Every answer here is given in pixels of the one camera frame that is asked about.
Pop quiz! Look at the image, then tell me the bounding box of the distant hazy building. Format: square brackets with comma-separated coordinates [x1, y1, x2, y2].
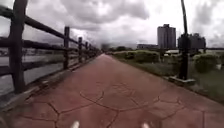
[100, 43, 110, 52]

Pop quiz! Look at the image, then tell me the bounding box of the red stone paved path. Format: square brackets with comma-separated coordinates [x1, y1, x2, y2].
[0, 53, 224, 128]

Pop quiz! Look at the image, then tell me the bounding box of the green hedge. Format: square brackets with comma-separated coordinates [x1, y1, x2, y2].
[108, 49, 224, 74]

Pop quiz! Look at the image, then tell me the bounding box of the low long building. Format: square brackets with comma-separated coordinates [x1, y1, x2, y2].
[136, 43, 160, 51]

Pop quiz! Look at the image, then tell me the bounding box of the tall grey building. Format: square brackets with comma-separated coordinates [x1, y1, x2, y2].
[157, 23, 177, 50]

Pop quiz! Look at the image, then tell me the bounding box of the grey concrete kerb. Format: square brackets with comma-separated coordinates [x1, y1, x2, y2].
[0, 54, 101, 113]

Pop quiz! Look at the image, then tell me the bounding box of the dark pole with concrete base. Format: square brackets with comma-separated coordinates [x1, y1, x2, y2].
[168, 0, 197, 88]

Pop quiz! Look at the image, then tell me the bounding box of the grey water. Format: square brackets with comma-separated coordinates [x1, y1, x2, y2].
[0, 53, 81, 96]

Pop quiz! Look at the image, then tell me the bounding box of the dark group of buildings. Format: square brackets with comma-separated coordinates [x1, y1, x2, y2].
[177, 32, 207, 51]

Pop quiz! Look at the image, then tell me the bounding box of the green grass strip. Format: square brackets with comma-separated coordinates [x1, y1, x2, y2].
[111, 54, 224, 105]

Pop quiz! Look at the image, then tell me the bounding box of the dark wooden rail fence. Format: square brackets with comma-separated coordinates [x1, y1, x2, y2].
[0, 0, 103, 96]

